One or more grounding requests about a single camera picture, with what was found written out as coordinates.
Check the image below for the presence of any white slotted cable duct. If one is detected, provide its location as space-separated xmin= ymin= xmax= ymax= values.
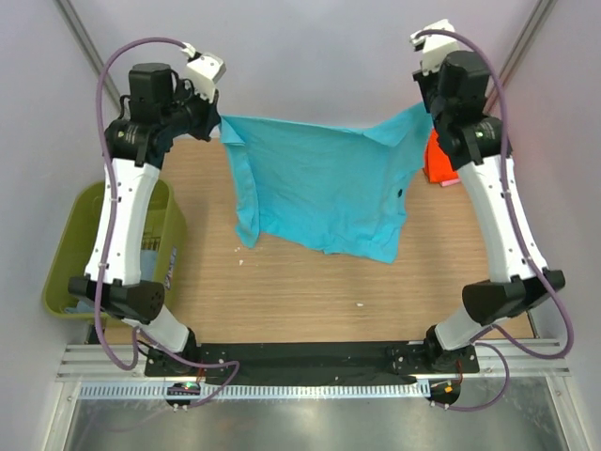
xmin=79 ymin=381 xmax=430 ymax=401

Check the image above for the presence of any olive green plastic bin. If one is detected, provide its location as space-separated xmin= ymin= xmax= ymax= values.
xmin=42 ymin=179 xmax=187 ymax=321

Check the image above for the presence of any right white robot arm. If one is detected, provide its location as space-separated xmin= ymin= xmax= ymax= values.
xmin=413 ymin=49 xmax=565 ymax=372

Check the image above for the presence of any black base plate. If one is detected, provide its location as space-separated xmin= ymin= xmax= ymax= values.
xmin=145 ymin=341 xmax=480 ymax=386

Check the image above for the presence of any aluminium frame rail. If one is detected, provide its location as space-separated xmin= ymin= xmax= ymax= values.
xmin=57 ymin=340 xmax=570 ymax=386

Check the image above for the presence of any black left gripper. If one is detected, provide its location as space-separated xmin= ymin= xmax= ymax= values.
xmin=161 ymin=79 xmax=222 ymax=143

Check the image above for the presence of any right aluminium corner post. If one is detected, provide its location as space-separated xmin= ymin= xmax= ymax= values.
xmin=499 ymin=0 xmax=558 ymax=90

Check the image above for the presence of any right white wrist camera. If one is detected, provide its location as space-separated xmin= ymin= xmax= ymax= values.
xmin=409 ymin=19 xmax=460 ymax=76

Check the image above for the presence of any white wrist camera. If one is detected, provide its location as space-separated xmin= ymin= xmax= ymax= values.
xmin=181 ymin=42 xmax=226 ymax=103
xmin=409 ymin=19 xmax=460 ymax=76

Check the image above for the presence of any white scraps left centre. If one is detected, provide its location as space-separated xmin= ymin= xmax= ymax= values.
xmin=234 ymin=247 xmax=244 ymax=266

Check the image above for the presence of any left aluminium corner post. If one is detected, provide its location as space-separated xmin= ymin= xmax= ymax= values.
xmin=53 ymin=0 xmax=121 ymax=110

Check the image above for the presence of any grey blue t shirt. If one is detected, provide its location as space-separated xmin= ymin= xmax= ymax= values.
xmin=63 ymin=249 xmax=158 ymax=314

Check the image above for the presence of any aluminium corner post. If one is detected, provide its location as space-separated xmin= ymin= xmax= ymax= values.
xmin=53 ymin=0 xmax=121 ymax=110
xmin=499 ymin=0 xmax=558 ymax=90

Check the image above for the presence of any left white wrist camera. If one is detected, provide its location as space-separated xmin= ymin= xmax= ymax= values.
xmin=181 ymin=42 xmax=226 ymax=103

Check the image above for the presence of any teal t shirt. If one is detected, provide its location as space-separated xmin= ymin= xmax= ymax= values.
xmin=220 ymin=103 xmax=432 ymax=264

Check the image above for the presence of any folded orange t shirt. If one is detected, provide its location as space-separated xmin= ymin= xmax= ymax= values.
xmin=424 ymin=130 xmax=459 ymax=184

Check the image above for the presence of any folded pink t shirt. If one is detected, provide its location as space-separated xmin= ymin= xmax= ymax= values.
xmin=439 ymin=178 xmax=461 ymax=187

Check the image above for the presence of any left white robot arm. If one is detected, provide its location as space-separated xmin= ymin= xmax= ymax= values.
xmin=68 ymin=54 xmax=225 ymax=376

